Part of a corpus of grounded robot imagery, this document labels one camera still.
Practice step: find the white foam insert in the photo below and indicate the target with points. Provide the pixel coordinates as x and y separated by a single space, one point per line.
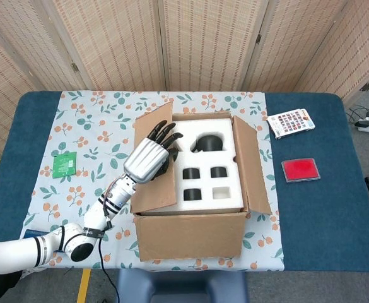
206 161

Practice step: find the black cup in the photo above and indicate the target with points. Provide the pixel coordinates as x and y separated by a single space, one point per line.
191 174
192 194
219 172

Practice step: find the green sachet packet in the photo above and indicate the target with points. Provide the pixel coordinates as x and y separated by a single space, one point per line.
64 164

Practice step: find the black teapot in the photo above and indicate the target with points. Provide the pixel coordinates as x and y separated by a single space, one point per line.
210 143

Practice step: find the woven folding screen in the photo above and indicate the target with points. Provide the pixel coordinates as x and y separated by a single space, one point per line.
203 41

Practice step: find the dark blue rectangular box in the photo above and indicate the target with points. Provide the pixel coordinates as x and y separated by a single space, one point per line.
36 233

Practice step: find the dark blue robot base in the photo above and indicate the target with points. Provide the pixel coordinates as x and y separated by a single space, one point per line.
181 285

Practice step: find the red ink pad case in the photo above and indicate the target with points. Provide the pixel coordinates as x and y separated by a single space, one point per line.
300 169

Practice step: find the cardboard box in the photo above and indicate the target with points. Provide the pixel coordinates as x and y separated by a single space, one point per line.
190 236

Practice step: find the colourful patterned card box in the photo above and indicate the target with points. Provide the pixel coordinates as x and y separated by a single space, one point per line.
291 123

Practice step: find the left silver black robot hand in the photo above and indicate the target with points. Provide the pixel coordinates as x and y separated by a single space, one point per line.
146 159

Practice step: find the floral print tablecloth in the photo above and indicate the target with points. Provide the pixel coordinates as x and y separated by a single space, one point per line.
86 132

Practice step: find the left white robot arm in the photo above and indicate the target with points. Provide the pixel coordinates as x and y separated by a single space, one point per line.
14 252

